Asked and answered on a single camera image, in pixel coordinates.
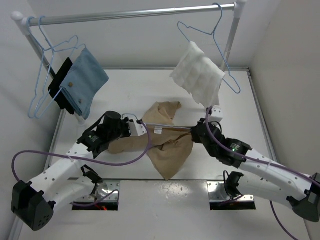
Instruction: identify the beige t shirt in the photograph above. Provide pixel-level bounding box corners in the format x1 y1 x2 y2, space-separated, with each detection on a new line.
108 101 194 181

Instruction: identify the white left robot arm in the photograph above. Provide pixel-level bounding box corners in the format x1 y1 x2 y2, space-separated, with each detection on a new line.
11 111 144 232

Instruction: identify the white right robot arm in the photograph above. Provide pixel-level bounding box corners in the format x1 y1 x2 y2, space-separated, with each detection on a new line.
191 118 320 223

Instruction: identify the black cloth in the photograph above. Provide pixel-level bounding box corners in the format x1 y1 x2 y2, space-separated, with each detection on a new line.
48 57 75 115

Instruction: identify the white quilted cloth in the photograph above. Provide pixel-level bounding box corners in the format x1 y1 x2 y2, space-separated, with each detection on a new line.
170 41 226 108

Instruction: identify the blue denim cloth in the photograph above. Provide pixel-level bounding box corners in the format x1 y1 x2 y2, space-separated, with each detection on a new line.
60 48 109 120

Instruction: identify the silver clothes rack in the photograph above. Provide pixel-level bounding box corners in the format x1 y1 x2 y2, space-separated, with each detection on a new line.
10 0 248 126

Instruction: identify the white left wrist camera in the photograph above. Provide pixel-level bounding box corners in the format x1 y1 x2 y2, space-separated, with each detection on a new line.
127 119 147 137

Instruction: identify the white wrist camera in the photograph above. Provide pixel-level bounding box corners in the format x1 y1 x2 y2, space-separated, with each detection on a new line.
208 105 223 123
127 119 147 137

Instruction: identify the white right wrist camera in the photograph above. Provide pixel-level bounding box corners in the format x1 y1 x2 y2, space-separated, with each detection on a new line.
208 105 223 123

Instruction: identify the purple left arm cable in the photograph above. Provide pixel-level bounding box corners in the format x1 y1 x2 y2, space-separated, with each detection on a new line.
11 119 152 208

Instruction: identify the blue wire hanger with denim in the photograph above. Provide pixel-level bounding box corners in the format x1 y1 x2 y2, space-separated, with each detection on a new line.
33 15 87 119

